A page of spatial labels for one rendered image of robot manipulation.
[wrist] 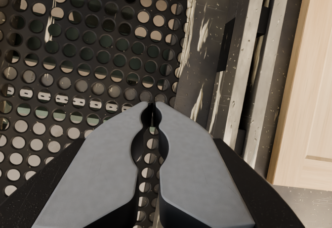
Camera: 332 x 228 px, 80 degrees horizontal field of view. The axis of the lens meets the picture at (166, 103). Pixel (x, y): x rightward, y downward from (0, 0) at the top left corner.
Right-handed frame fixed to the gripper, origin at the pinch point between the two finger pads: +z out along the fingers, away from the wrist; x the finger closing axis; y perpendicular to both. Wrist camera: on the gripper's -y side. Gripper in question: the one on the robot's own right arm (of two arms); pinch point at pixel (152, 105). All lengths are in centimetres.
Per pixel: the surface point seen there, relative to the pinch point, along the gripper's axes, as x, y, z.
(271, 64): 17.2, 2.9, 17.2
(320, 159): 32.0, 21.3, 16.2
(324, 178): 33.1, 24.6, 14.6
